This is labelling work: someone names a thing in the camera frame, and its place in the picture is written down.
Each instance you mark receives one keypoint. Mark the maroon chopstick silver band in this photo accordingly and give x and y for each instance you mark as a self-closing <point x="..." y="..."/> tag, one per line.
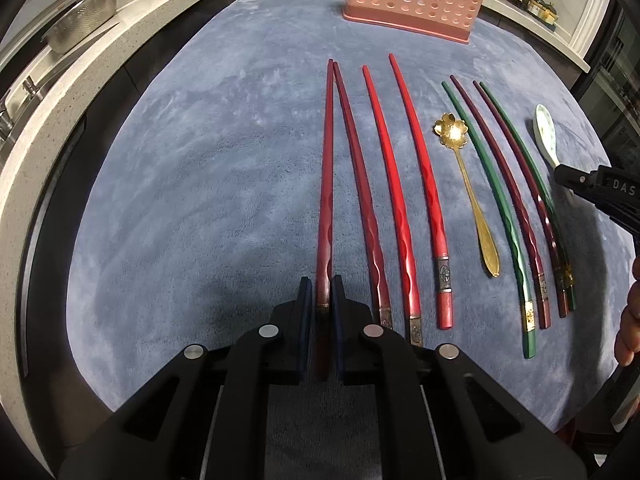
<point x="534" y="257"/>

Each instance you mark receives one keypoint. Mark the dark red chopstick silver band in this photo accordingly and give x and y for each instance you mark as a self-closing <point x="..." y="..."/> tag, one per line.
<point x="380" y="295"/>

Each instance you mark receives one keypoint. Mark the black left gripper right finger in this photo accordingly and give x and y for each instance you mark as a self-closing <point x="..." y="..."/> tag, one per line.
<point x="353" y="361"/>

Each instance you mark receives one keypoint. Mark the right hand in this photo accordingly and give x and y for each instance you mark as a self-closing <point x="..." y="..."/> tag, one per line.
<point x="627" y="342"/>

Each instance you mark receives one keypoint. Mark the steel pot by sink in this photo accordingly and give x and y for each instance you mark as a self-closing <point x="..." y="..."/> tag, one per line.
<point x="84" y="18"/>

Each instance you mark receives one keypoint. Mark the dark green chopstick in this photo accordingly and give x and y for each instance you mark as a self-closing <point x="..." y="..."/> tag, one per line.
<point x="525" y="154"/>

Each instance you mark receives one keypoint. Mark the seasoning jar rack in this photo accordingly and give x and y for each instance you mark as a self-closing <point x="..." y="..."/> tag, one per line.
<point x="543" y="11"/>

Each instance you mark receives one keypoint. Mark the maroon chopstick gold band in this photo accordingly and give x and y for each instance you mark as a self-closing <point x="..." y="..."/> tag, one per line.
<point x="530" y="189"/>

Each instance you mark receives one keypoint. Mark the green chopstick gold band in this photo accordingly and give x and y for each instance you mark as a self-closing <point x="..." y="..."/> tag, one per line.
<point x="525" y="298"/>

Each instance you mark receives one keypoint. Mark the white ceramic spoon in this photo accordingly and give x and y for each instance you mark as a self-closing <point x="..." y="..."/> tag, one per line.
<point x="545" y="136"/>

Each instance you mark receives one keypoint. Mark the bright red chopstick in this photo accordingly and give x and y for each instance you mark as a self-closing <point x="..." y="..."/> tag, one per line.
<point x="407" y="263"/>

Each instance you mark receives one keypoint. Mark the sink faucet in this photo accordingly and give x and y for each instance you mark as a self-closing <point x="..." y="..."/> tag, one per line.
<point x="17" y="107"/>

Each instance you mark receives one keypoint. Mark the grey blue fleece mat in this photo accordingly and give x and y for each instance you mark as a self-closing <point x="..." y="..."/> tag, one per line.
<point x="204" y="214"/>

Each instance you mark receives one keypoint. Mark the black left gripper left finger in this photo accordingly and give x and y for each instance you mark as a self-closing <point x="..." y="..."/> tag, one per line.
<point x="289" y="347"/>

